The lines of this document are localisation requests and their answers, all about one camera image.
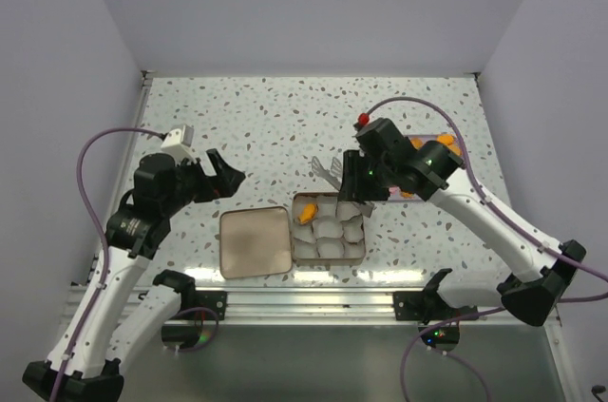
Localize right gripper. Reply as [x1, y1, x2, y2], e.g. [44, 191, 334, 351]
[339, 148, 396, 201]

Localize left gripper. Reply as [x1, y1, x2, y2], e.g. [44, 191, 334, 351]
[161, 147, 244, 216]

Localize metal tongs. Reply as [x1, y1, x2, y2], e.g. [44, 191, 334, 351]
[311, 156, 375, 218]

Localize orange fish cookie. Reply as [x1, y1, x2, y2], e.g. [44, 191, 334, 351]
[297, 202, 318, 225]

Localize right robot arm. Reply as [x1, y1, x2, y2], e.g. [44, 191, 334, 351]
[338, 114, 586, 327]

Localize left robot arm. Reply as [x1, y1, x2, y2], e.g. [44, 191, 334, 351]
[23, 149, 246, 401]

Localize gold cookie tin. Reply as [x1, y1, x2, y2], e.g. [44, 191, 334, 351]
[291, 192, 367, 267]

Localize gold tin lid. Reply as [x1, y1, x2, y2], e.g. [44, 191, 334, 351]
[219, 206, 293, 279]

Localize lilac tray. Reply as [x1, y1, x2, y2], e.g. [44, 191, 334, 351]
[382, 137, 465, 201]

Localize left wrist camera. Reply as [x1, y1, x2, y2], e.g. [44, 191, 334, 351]
[161, 124, 196, 163]

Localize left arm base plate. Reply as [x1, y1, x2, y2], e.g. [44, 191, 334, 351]
[179, 290, 228, 321]

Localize aluminium rail frame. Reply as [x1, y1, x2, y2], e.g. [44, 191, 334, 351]
[61, 285, 561, 326]

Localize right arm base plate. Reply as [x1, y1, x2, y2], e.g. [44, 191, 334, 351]
[392, 291, 478, 325]

